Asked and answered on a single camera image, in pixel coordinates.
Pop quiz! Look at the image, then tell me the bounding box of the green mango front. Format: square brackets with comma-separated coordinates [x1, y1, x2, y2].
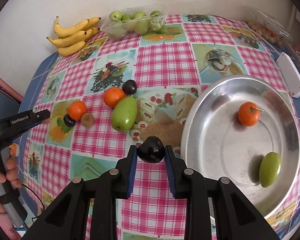
[258, 152, 281, 188]

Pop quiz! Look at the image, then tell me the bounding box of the green mango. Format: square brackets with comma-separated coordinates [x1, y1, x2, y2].
[258, 152, 281, 188]
[111, 96, 138, 133]

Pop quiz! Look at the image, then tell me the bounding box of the dark plum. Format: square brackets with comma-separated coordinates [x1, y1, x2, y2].
[122, 80, 138, 95]
[136, 136, 165, 164]
[63, 114, 76, 128]

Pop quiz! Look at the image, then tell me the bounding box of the brown kiwi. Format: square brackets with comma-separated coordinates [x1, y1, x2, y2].
[81, 113, 94, 128]

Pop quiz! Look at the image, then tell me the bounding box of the dark plum front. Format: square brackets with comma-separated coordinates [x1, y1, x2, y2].
[136, 136, 165, 164]

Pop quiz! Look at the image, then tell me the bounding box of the orange mandarin with stem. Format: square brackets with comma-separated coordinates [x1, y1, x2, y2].
[237, 101, 263, 127]

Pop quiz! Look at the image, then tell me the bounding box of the clear tray of green fruits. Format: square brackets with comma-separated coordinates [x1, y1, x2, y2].
[100, 3, 166, 40]

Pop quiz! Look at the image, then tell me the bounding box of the clear box of brown fruits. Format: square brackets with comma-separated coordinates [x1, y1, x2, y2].
[245, 5, 293, 47]

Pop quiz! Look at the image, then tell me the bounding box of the person's left hand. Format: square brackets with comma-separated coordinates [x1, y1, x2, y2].
[0, 157, 22, 214]

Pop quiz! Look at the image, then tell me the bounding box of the large steel bowl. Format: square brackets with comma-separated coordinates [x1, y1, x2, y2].
[181, 75, 300, 218]

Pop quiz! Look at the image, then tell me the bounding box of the pink checkered fruit tablecloth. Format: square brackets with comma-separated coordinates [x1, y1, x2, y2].
[22, 14, 300, 240]

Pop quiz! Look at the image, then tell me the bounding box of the yellow banana bunch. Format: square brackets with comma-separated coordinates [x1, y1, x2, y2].
[46, 16, 101, 56]

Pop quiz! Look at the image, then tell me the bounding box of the white plastic box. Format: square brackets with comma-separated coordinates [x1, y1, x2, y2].
[276, 52, 300, 98]

